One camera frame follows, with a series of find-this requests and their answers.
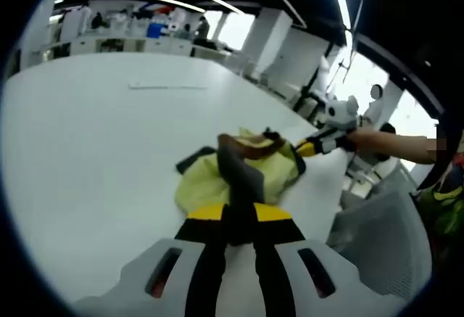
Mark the grey mesh chair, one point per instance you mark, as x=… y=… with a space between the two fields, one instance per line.
x=380 y=237

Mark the black equipment stand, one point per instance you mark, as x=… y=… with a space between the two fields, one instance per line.
x=303 y=101

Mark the blue box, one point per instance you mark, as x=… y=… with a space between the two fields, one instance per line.
x=154 y=30

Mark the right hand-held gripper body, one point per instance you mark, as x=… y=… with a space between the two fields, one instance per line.
x=340 y=114

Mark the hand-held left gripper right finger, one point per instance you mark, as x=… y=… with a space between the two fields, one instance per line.
x=326 y=277

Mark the yellow-green garment with grey sleeves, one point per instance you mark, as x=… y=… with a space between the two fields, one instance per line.
x=203 y=186

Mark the white pillar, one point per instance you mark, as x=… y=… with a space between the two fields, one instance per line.
x=268 y=41

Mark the person's colourful printed shirt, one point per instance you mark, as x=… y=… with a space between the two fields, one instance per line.
x=447 y=201

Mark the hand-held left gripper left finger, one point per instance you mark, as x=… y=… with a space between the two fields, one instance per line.
x=145 y=277

